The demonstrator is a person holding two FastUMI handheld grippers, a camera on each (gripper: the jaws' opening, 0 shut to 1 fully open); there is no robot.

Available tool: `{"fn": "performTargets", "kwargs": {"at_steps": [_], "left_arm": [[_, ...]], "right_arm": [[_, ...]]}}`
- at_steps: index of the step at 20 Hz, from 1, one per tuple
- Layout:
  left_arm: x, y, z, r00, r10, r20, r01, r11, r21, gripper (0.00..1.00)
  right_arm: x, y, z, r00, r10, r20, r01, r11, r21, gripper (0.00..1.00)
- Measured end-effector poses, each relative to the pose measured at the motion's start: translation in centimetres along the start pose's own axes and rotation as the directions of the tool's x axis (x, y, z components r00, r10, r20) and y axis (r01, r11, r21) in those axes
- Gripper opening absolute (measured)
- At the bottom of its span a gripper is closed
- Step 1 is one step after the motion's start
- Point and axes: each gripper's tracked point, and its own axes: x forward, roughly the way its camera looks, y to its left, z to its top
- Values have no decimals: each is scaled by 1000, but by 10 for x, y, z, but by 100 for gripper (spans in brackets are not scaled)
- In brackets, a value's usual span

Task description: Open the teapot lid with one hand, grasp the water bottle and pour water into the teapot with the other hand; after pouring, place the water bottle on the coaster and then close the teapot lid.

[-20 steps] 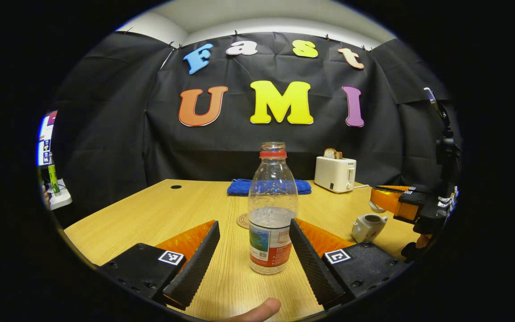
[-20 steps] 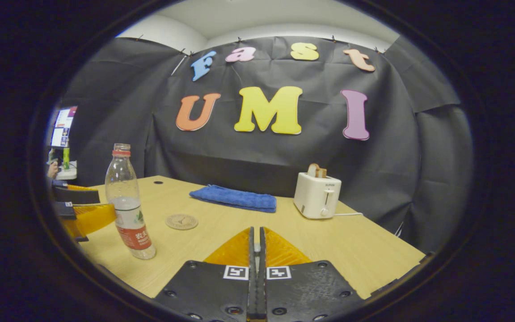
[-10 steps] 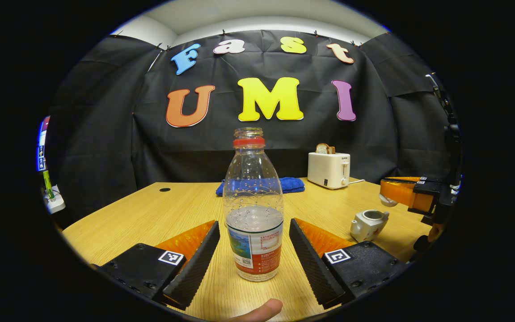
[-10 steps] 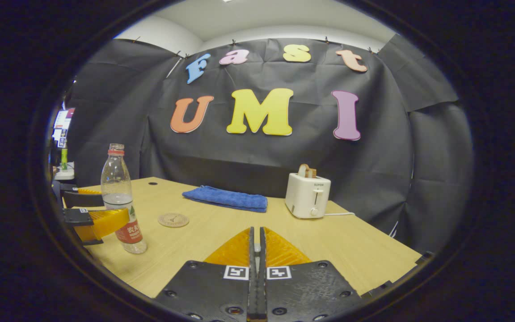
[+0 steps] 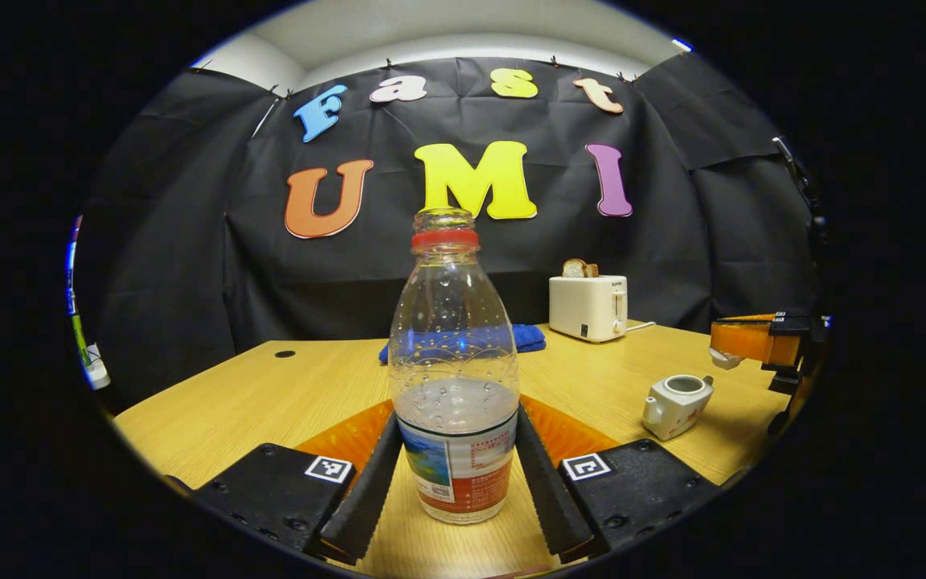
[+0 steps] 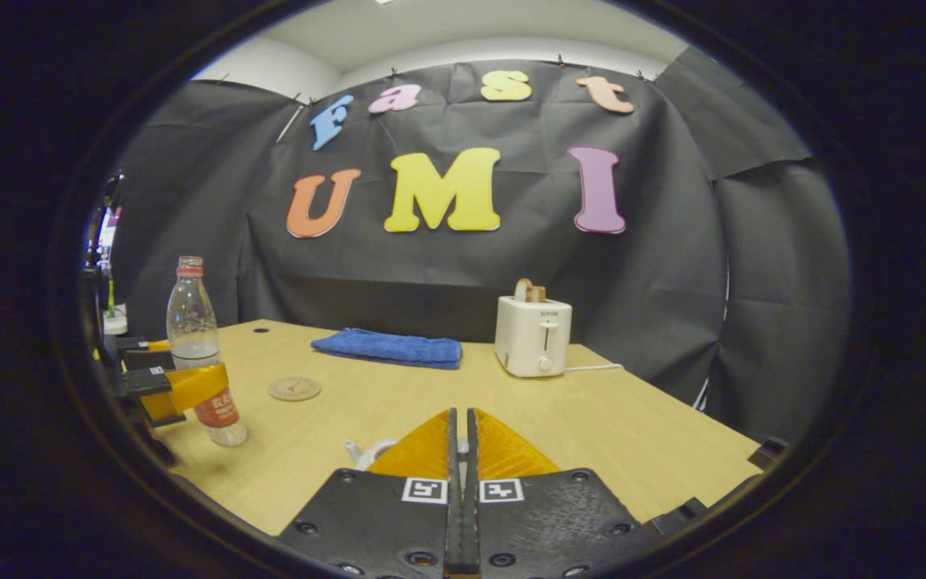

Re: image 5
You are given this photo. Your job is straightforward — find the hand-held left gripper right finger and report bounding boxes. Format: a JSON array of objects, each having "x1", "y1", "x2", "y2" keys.
[{"x1": 515, "y1": 394, "x2": 726, "y2": 565}]

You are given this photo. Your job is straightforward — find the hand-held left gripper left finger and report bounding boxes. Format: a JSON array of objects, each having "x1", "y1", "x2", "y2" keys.
[{"x1": 166, "y1": 400, "x2": 404, "y2": 565}]

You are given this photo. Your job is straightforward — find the white floral teacup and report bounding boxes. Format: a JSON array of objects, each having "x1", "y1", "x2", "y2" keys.
[{"x1": 642, "y1": 374, "x2": 715, "y2": 441}]

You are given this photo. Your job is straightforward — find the clear plastic water bottle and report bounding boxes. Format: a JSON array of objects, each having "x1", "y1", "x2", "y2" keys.
[{"x1": 388, "y1": 207, "x2": 521, "y2": 525}]

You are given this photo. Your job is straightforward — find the black stand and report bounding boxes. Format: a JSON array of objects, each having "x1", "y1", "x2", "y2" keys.
[{"x1": 772, "y1": 135, "x2": 830, "y2": 260}]

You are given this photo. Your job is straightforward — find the blue folded towel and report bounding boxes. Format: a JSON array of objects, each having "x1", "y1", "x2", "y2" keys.
[{"x1": 379, "y1": 323, "x2": 547, "y2": 364}]

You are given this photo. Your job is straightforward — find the white toaster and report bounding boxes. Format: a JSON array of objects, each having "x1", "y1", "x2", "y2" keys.
[{"x1": 548, "y1": 275, "x2": 629, "y2": 343}]

